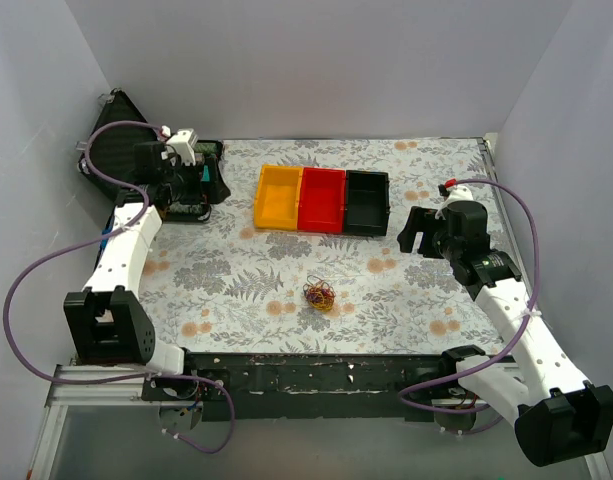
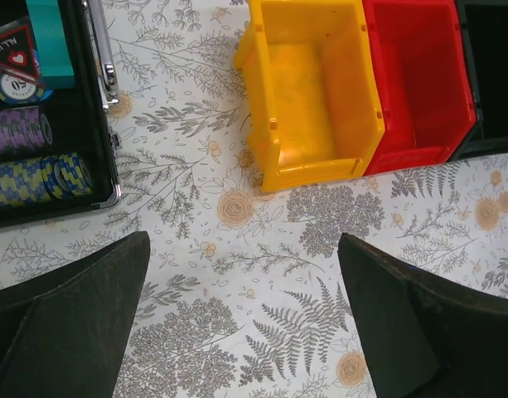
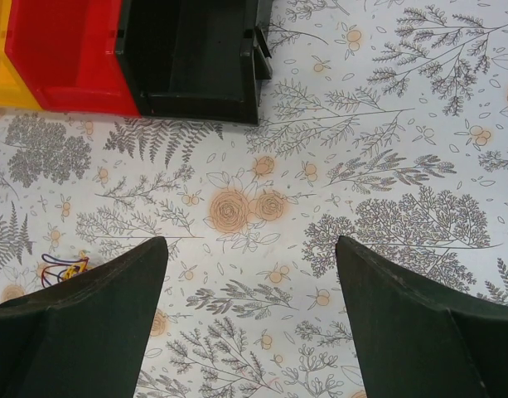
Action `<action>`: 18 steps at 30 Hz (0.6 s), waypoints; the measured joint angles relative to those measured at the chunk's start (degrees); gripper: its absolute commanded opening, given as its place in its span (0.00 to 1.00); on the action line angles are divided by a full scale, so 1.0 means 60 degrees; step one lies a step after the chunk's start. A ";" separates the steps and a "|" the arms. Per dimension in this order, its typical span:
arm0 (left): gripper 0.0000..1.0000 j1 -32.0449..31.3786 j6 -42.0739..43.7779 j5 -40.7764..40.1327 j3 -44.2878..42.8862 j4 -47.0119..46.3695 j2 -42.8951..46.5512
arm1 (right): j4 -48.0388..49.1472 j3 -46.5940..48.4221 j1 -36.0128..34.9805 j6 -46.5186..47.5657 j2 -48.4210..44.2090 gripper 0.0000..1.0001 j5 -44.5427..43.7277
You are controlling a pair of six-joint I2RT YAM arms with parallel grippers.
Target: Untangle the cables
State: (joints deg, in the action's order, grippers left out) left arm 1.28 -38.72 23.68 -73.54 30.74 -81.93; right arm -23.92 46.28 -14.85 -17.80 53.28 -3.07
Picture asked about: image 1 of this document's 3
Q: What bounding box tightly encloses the blue toy brick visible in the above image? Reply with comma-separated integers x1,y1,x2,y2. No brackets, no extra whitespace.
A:
99,227,112,253

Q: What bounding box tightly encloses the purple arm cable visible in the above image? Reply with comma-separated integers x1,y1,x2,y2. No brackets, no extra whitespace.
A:
3,121,236,455
398,178,541,435

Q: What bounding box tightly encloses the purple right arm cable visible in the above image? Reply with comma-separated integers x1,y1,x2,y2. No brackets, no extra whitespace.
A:
398,178,541,435

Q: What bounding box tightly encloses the yellow plastic bin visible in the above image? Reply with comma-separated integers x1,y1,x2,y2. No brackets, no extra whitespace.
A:
253,165,303,231

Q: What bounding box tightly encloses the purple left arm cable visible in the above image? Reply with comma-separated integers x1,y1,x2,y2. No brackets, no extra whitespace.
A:
3,121,236,455

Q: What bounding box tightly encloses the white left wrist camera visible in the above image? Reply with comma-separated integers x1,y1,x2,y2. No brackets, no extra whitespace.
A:
166,129,198,166

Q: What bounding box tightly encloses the black plastic bin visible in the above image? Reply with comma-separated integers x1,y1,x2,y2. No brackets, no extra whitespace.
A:
342,170,390,237

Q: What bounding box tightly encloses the red plastic bin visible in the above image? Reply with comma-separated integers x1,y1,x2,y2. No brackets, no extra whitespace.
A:
297,167,346,234

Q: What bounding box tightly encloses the black poker chip case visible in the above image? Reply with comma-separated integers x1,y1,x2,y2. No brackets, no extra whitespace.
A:
90,89,224,223

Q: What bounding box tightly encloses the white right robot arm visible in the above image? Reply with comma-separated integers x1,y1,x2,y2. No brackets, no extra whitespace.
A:
397,200,613,467

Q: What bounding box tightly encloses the floral table mat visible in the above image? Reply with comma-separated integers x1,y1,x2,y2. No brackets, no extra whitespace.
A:
139,138,502,354

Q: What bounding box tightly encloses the aluminium frame rail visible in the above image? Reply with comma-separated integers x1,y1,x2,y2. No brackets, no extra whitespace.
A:
28,363,160,474

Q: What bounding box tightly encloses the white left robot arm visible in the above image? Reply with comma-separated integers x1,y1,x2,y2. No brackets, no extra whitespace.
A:
63,141,230,400

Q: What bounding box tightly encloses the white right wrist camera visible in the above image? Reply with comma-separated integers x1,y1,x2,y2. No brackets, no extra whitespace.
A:
435,179,473,219

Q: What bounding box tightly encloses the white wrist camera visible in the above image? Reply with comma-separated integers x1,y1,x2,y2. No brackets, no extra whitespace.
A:
435,179,473,219
166,129,198,166

